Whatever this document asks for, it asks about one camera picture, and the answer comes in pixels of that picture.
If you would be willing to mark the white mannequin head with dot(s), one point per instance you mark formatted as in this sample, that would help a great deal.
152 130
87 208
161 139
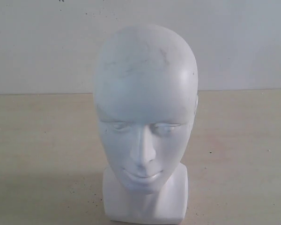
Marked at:
146 97

